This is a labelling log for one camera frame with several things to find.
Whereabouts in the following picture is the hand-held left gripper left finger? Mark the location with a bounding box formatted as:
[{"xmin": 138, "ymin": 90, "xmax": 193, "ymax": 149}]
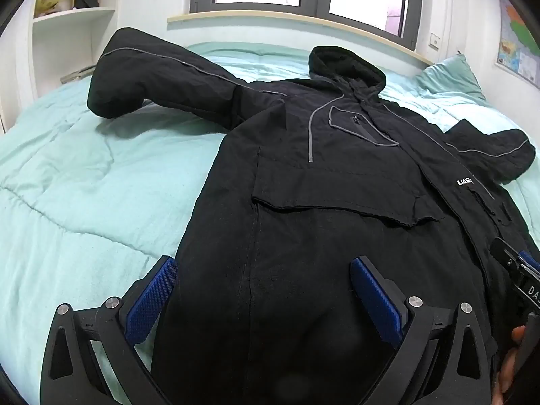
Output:
[{"xmin": 40, "ymin": 255, "xmax": 178, "ymax": 405}]

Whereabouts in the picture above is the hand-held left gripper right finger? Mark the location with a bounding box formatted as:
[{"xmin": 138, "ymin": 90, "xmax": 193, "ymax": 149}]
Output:
[{"xmin": 349, "ymin": 255, "xmax": 501, "ymax": 405}]

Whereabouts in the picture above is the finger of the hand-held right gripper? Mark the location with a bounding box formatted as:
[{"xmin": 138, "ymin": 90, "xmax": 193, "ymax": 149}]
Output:
[{"xmin": 490, "ymin": 237, "xmax": 540, "ymax": 279}]

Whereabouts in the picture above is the black hooded jacket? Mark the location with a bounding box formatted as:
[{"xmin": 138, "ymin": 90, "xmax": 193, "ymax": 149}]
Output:
[{"xmin": 87, "ymin": 27, "xmax": 536, "ymax": 405}]

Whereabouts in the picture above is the person's right hand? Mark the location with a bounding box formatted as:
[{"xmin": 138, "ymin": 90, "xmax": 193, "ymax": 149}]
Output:
[{"xmin": 497, "ymin": 325, "xmax": 528, "ymax": 405}]

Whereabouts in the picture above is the mint green comforter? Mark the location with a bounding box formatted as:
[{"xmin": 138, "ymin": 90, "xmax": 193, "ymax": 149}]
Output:
[{"xmin": 0, "ymin": 42, "xmax": 540, "ymax": 405}]

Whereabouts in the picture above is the mint green pillow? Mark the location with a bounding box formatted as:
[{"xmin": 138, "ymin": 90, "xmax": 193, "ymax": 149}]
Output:
[{"xmin": 415, "ymin": 53, "xmax": 486, "ymax": 102}]

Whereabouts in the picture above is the white shelf unit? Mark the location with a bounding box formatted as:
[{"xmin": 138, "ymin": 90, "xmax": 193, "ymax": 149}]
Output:
[{"xmin": 29, "ymin": 6, "xmax": 116, "ymax": 98}]

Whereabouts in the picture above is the wooden window sill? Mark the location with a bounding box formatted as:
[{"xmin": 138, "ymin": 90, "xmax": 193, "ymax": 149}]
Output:
[{"xmin": 166, "ymin": 12, "xmax": 435, "ymax": 68}]

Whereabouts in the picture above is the wall map poster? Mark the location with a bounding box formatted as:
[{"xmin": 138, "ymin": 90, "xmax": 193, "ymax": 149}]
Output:
[{"xmin": 495, "ymin": 0, "xmax": 540, "ymax": 81}]

